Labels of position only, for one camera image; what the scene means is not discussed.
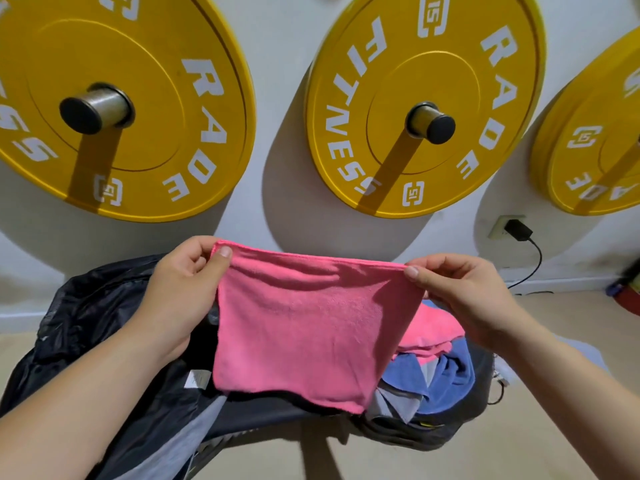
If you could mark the person's right hand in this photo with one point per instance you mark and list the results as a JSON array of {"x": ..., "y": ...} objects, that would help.
[{"x": 475, "y": 299}]

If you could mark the person's left hand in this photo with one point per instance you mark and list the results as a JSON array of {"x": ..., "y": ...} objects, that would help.
[{"x": 175, "y": 299}]

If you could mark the person's right thumb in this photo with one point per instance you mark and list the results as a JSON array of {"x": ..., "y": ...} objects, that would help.
[{"x": 427, "y": 282}]

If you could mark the person's left middle finger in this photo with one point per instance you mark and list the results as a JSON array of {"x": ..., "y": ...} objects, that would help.
[{"x": 199, "y": 263}]

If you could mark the person's left thumb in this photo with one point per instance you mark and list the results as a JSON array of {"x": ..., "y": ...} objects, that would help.
[{"x": 218, "y": 269}]

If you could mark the pink microfiber towel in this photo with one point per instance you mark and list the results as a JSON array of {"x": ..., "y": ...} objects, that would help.
[{"x": 305, "y": 324}]

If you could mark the person's right forearm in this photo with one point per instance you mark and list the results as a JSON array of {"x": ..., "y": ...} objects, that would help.
[{"x": 575, "y": 394}]

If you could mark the person's left forearm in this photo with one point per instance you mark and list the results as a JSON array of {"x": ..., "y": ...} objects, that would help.
[{"x": 75, "y": 409}]

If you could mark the folded pink towel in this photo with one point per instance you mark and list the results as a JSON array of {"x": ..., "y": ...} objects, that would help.
[{"x": 432, "y": 329}]

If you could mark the blue towel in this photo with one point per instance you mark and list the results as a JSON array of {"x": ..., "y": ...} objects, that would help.
[{"x": 450, "y": 379}]

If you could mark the black charger plug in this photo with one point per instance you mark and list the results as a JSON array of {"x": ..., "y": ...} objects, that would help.
[{"x": 519, "y": 230}]

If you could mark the black jacket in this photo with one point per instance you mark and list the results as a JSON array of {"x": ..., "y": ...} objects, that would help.
[{"x": 100, "y": 304}]

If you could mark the white adapter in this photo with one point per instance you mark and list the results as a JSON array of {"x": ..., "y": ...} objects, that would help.
[{"x": 501, "y": 372}]

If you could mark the grey cloth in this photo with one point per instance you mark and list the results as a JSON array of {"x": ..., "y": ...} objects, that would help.
[{"x": 397, "y": 402}]

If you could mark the yellow weight plate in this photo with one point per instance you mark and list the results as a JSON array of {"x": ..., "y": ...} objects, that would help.
[
  {"x": 150, "y": 109},
  {"x": 595, "y": 159},
  {"x": 450, "y": 59}
]

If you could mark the black padded bench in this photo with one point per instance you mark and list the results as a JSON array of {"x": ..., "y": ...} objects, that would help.
[{"x": 300, "y": 419}]

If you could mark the red and blue object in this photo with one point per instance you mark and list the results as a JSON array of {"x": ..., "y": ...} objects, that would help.
[{"x": 627, "y": 294}]

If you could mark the white wall outlet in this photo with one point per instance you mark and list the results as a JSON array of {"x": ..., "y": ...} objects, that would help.
[{"x": 497, "y": 227}]

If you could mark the metal wall peg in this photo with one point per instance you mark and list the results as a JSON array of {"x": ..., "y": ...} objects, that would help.
[
  {"x": 432, "y": 123},
  {"x": 97, "y": 108}
]

